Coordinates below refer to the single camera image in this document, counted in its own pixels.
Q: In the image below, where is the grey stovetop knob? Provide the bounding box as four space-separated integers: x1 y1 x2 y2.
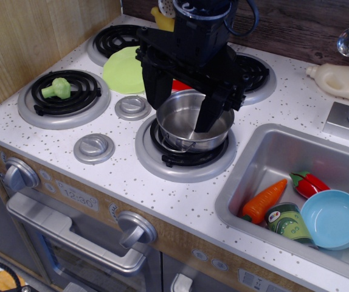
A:
115 96 151 121
73 133 115 165

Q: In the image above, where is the light green round plate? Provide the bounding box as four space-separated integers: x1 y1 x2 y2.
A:
103 46 145 94

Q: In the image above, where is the yellow toy item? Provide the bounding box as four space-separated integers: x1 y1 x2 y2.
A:
150 7 175 32

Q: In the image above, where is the light blue plastic bowl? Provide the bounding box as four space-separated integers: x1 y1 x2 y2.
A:
301 190 349 250

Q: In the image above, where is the silver oven dial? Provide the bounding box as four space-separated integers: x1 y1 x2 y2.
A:
117 210 157 249
4 157 40 192

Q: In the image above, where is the green toy food can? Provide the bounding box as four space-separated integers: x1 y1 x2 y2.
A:
264 203 318 249

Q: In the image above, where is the left silver oven dial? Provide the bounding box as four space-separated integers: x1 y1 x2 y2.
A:
4 157 40 192

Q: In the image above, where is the stove burner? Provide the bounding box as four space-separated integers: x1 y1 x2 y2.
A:
87 24 140 67
18 70 111 130
135 116 237 183
235 54 277 106

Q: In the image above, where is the red toy chili pepper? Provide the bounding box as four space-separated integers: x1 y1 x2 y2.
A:
289 171 330 198

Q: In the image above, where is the silver oven door handle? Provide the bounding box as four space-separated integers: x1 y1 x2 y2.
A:
7 193 146 277

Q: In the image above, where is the back right stove burner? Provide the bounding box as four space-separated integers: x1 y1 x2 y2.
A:
235 54 277 106

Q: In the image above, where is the black cable bottom left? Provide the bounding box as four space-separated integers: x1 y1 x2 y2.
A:
0 259 26 288

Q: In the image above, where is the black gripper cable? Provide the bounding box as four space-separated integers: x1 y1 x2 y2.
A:
224 0 260 38

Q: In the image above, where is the grey metal sink basin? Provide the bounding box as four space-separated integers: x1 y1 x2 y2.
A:
215 124 349 279

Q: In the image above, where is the small steel pot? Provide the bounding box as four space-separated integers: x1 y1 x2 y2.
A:
156 89 235 153

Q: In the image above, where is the back left stove burner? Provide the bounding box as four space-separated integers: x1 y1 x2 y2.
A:
87 24 140 67

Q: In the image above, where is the upper grey stovetop knob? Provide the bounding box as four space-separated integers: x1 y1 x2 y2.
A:
115 96 151 121

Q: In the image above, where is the green toy broccoli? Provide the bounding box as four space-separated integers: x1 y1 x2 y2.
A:
41 77 71 99

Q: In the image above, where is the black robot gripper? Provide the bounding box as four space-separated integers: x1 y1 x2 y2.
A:
136 1 246 133

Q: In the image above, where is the orange toy carrot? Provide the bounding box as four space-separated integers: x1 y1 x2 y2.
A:
241 179 288 224

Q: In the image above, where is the front left stove burner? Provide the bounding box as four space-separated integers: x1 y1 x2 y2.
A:
18 70 111 130

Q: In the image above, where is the right silver oven dial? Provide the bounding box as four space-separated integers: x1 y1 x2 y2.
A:
117 210 157 249

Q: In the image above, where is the cream plastic toy bottle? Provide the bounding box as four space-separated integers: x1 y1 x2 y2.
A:
306 63 349 100

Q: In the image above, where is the white perforated utensil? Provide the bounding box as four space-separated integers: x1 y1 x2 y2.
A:
157 0 175 18

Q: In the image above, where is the orange object bottom left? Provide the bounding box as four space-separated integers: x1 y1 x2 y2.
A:
0 271 16 291

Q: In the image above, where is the lower grey stovetop knob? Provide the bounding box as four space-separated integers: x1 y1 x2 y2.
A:
73 133 115 165

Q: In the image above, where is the red toy item behind pot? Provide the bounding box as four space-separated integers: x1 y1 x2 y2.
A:
172 80 192 91

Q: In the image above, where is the front right stove burner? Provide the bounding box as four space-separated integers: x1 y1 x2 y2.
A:
135 116 237 183

